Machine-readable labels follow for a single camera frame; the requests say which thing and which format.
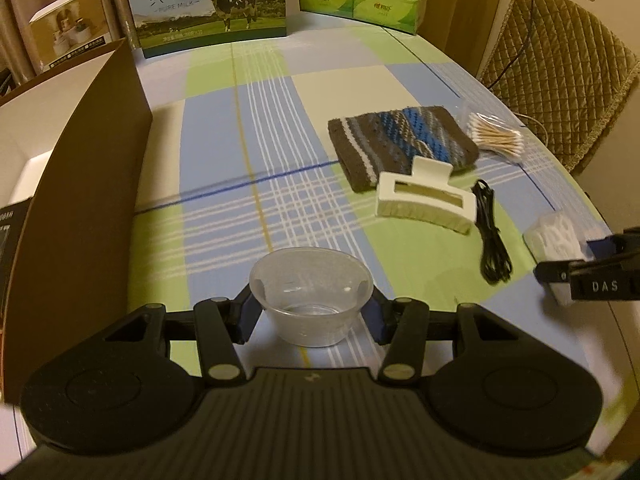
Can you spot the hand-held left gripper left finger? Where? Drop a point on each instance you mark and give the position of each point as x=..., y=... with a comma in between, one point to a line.
x=245, y=317

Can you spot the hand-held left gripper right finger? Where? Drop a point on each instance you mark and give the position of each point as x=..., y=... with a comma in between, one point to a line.
x=372, y=320

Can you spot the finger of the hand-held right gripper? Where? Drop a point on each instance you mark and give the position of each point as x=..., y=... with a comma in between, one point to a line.
x=607, y=247
x=552, y=271

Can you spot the clear box of floss picks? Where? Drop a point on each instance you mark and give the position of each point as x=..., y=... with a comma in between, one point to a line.
x=552, y=235

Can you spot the clear plastic cup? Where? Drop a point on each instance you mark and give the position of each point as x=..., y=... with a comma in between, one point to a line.
x=310, y=325

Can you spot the white hair claw clip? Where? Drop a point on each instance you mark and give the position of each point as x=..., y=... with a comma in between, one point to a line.
x=390, y=200

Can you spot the bag of cotton swabs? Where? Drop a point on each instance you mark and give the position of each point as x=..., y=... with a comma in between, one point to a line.
x=495, y=132

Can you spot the striped knitted cloth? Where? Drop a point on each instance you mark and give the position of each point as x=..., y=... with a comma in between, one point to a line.
x=400, y=145

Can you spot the brown cardboard box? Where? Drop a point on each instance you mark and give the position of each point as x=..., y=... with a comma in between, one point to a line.
x=90, y=185

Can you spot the chair with quilted cover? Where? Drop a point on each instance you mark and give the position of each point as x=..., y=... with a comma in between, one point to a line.
x=565, y=70

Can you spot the checked tablecloth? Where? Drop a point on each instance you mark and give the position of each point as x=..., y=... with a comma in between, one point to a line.
x=300, y=125

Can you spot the plain gold curtain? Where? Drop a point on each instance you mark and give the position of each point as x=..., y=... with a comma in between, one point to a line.
x=460, y=0

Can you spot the milk carton box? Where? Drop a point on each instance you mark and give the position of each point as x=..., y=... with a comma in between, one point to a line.
x=200, y=15

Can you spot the white and tan product box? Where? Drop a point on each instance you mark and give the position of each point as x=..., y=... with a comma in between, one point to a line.
x=65, y=35

